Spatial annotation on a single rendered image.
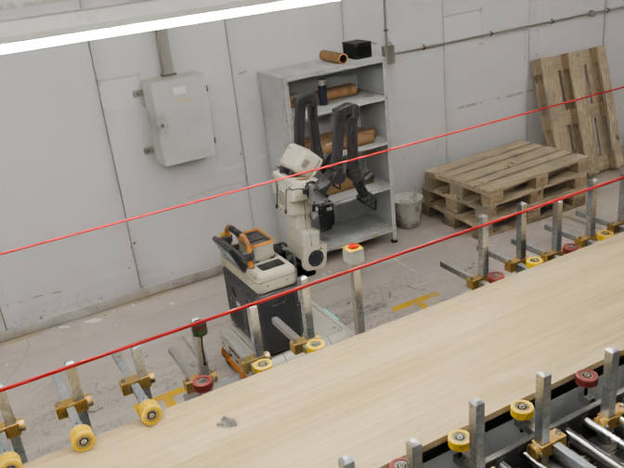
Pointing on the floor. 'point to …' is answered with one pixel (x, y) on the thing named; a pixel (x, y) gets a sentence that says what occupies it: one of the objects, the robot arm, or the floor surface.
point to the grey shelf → (277, 136)
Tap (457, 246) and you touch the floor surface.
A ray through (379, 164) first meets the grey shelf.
